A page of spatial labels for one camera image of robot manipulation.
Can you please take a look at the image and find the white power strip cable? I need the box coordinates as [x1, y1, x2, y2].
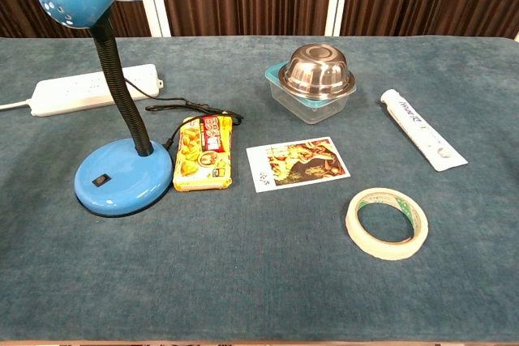
[0, 98, 33, 113]

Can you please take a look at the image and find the blue table cloth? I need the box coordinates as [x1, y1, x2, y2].
[0, 35, 519, 343]

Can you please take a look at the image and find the blue gooseneck desk lamp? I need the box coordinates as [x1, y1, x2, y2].
[35, 0, 175, 218]

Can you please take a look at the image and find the black lamp cord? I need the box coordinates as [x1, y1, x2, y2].
[122, 77, 245, 149]

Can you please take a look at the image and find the white toothpaste tube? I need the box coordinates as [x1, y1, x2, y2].
[380, 88, 470, 173]

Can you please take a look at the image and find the beige masking tape roll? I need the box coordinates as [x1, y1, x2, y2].
[345, 187, 429, 262]

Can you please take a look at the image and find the clear teal-rimmed plastic container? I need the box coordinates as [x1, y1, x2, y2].
[264, 61, 358, 126]

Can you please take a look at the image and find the printed picture card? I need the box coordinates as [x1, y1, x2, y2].
[246, 136, 351, 194]

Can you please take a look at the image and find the yellow snack packet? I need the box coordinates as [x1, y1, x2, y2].
[172, 114, 235, 193]

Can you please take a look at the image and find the stainless steel bowl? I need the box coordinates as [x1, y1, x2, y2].
[277, 44, 357, 100]

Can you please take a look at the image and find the white power strip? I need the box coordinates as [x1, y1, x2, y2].
[28, 63, 164, 117]

